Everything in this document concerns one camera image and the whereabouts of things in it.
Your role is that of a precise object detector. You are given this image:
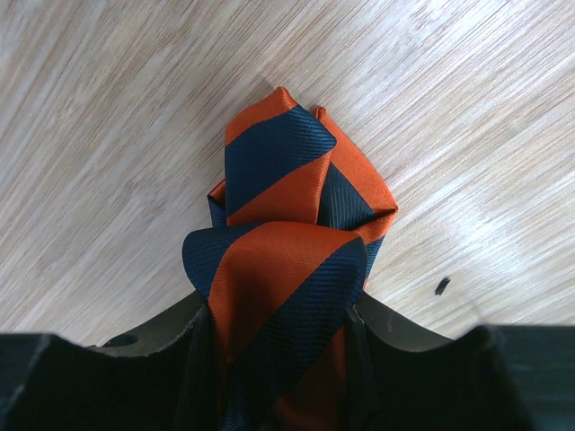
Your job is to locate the orange navy striped tie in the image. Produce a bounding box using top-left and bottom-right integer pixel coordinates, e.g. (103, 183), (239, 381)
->
(182, 87), (398, 430)

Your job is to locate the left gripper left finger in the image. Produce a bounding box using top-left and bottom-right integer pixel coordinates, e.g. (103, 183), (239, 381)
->
(1, 293), (219, 430)

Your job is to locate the small black debris speck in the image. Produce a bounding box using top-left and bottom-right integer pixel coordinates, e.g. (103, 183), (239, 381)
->
(434, 277), (451, 295)

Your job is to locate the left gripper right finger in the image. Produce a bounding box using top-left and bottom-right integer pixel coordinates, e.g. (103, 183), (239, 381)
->
(346, 294), (574, 430)

